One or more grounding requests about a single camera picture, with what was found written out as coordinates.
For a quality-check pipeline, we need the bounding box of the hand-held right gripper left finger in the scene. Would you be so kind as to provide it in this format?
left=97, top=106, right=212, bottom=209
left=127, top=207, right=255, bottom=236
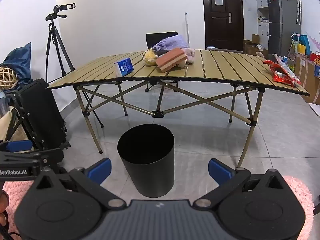
left=37, top=158, right=126, bottom=209

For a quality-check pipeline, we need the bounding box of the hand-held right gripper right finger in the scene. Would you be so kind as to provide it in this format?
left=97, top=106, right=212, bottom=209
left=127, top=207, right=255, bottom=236
left=194, top=158, right=285, bottom=209

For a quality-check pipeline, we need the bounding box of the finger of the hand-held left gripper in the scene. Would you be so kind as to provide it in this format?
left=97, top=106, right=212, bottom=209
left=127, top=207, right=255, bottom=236
left=0, top=140, right=34, bottom=153

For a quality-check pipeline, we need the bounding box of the black round bin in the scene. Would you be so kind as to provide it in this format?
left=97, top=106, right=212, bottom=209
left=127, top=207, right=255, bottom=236
left=117, top=124, right=175, bottom=198

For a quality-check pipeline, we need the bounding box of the yellow plush toy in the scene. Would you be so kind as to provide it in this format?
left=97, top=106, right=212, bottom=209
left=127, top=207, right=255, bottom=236
left=142, top=49, right=159, bottom=66

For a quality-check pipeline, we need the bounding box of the purple drawstring bag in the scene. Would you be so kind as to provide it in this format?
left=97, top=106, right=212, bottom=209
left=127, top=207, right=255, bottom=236
left=152, top=35, right=188, bottom=53

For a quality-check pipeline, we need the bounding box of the person's left hand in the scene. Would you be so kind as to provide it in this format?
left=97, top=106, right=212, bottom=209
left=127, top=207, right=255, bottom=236
left=0, top=190, right=9, bottom=230

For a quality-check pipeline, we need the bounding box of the black suitcase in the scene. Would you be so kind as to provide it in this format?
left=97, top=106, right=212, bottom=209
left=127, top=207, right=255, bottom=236
left=19, top=79, right=72, bottom=150

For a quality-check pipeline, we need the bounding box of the wicker ball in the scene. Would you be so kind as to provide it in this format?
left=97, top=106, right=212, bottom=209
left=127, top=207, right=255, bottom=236
left=0, top=66, right=17, bottom=89

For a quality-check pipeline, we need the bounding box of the pink fluffy rug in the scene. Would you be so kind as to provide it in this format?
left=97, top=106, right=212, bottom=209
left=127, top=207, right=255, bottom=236
left=0, top=176, right=314, bottom=240

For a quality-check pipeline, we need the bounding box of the blue white tissue pack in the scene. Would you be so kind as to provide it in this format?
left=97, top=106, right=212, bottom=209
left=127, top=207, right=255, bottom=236
left=114, top=58, right=134, bottom=77

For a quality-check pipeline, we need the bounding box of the beige folding table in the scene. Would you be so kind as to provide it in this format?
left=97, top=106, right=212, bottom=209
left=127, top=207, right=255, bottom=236
left=46, top=49, right=310, bottom=168

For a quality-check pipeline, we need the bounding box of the red snack packet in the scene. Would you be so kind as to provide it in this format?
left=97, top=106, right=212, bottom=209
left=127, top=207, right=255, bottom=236
left=262, top=59, right=284, bottom=68
left=271, top=69, right=303, bottom=88

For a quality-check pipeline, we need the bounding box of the black tripod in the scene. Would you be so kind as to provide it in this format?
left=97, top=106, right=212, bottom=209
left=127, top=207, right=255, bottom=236
left=45, top=14, right=104, bottom=128

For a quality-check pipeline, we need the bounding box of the pink plush toy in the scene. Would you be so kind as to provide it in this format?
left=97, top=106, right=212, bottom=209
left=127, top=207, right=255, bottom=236
left=177, top=48, right=196, bottom=68

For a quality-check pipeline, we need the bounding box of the pink cream sponge block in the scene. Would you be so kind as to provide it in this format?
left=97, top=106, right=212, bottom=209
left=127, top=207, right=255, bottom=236
left=156, top=47, right=188, bottom=73

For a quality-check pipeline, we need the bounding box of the stack of cardboard boxes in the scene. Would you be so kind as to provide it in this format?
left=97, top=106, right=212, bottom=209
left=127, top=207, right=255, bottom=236
left=244, top=34, right=269, bottom=55

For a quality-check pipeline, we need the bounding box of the dark brown door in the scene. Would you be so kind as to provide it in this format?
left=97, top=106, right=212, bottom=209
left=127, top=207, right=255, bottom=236
left=201, top=0, right=244, bottom=52

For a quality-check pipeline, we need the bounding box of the black folding chair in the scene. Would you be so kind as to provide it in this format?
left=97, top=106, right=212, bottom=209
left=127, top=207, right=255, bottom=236
left=144, top=31, right=180, bottom=93

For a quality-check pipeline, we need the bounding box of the white pole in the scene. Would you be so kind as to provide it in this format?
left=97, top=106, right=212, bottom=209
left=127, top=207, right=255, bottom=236
left=184, top=12, right=190, bottom=48

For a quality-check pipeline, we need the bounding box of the blue gift bag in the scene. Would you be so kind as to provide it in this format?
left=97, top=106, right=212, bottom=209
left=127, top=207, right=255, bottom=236
left=297, top=34, right=311, bottom=54

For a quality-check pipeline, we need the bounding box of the grey refrigerator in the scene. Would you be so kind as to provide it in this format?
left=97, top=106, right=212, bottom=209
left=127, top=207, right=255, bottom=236
left=266, top=0, right=302, bottom=57

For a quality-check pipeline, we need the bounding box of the white cabinet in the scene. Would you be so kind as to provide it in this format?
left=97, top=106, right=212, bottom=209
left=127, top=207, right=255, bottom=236
left=257, top=0, right=270, bottom=43

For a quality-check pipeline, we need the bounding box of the black frame folding cart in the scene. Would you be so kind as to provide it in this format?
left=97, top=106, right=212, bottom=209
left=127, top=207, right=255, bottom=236
left=0, top=90, right=35, bottom=150

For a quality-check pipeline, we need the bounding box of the black video camera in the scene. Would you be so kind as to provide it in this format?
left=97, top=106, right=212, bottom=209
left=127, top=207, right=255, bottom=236
left=53, top=2, right=76, bottom=13

